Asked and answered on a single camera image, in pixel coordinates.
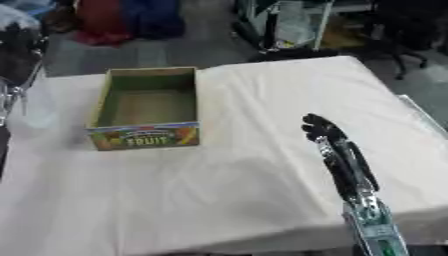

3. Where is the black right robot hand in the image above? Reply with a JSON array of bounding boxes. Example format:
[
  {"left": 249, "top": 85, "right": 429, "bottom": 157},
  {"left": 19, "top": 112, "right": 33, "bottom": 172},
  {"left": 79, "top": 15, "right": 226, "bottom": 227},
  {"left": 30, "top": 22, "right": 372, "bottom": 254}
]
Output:
[{"left": 299, "top": 112, "right": 382, "bottom": 204}]

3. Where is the printed cardboard box green inside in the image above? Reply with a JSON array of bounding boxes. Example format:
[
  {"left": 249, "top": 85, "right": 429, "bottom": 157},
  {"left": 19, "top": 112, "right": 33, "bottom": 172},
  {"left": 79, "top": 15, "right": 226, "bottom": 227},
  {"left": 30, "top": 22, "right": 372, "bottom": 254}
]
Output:
[{"left": 84, "top": 66, "right": 203, "bottom": 152}]

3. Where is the white metal rack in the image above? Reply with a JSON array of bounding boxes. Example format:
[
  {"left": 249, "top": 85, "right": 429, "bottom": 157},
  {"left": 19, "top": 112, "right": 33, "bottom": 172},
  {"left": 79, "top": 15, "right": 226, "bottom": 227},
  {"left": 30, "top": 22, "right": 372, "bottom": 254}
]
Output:
[{"left": 231, "top": 0, "right": 375, "bottom": 54}]

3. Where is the black office chair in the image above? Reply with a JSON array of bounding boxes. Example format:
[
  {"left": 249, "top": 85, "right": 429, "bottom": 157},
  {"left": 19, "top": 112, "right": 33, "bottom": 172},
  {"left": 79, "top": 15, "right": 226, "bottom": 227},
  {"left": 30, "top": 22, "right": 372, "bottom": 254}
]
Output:
[{"left": 362, "top": 0, "right": 448, "bottom": 81}]

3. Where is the blue cloth bundle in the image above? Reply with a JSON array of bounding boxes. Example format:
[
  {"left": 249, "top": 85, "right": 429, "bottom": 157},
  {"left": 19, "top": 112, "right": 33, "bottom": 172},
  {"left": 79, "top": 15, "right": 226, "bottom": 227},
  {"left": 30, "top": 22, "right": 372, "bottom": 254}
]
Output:
[{"left": 120, "top": 0, "right": 188, "bottom": 41}]

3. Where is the red cloth bundle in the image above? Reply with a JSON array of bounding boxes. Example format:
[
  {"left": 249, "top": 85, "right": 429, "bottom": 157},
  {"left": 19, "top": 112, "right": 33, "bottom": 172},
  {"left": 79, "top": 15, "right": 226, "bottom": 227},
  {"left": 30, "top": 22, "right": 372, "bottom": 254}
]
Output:
[{"left": 73, "top": 0, "right": 135, "bottom": 47}]

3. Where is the silver metal stand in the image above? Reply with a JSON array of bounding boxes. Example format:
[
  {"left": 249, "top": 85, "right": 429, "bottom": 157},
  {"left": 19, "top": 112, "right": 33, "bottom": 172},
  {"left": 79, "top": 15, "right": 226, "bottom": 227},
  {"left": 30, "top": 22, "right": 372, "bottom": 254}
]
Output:
[{"left": 0, "top": 33, "right": 51, "bottom": 128}]

